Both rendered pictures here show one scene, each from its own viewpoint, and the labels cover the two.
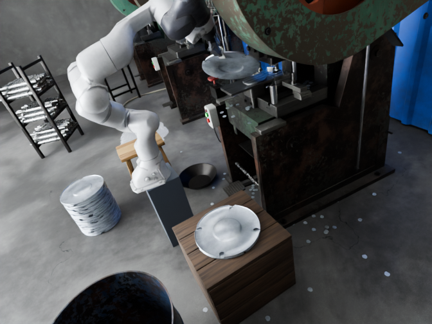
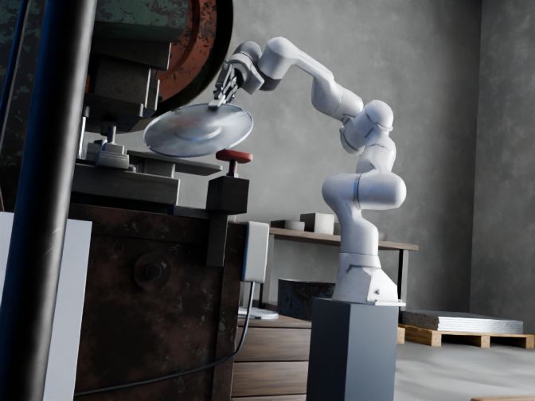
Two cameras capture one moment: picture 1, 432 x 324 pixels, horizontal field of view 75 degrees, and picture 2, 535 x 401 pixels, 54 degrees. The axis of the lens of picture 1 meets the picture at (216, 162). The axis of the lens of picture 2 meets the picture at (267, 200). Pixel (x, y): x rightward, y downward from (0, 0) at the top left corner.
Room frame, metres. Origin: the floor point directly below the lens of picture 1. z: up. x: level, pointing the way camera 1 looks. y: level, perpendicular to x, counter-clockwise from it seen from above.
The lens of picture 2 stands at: (2.80, -0.21, 0.53)
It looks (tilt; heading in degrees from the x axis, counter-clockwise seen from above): 7 degrees up; 171
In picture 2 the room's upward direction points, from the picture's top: 5 degrees clockwise
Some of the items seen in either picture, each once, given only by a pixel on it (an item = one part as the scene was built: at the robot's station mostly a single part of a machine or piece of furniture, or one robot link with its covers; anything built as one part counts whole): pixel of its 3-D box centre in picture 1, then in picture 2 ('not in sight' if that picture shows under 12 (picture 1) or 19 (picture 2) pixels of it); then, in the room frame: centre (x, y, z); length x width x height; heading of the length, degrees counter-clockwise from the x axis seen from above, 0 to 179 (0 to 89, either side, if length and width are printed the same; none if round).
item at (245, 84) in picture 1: (248, 94); (167, 184); (1.41, -0.26, 0.72); 0.25 x 0.14 x 0.14; 105
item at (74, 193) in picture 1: (82, 189); not in sight; (1.57, 0.90, 0.30); 0.29 x 0.29 x 0.01
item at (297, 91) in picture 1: (294, 83); not in sight; (1.29, -0.47, 0.76); 0.17 x 0.06 x 0.10; 15
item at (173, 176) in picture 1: (170, 205); (349, 379); (1.27, 0.32, 0.23); 0.18 x 0.18 x 0.45; 20
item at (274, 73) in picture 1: (274, 76); (102, 159); (1.45, -0.42, 0.76); 0.15 x 0.09 x 0.05; 15
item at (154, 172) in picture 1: (146, 168); (367, 278); (1.25, 0.36, 0.52); 0.22 x 0.19 x 0.14; 110
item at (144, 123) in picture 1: (146, 134); (349, 212); (1.25, 0.29, 0.71); 0.18 x 0.11 x 0.25; 55
